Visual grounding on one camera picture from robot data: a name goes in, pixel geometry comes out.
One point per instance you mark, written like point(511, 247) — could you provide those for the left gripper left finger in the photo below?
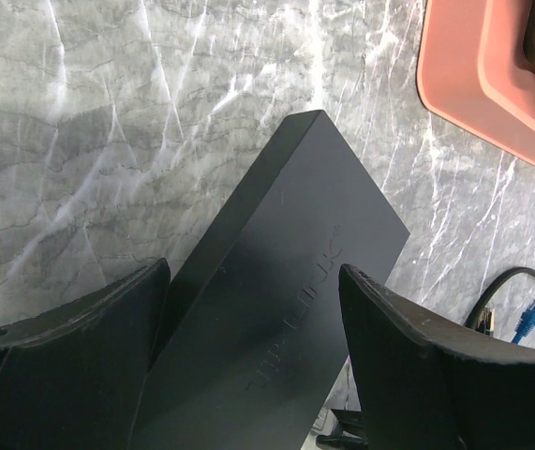
point(72, 377)

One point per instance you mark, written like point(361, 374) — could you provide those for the black network switch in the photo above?
point(253, 339)

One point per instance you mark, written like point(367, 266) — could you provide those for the salmon rectangular tray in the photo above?
point(472, 71)

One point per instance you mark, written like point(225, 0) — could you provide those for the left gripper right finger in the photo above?
point(425, 382)

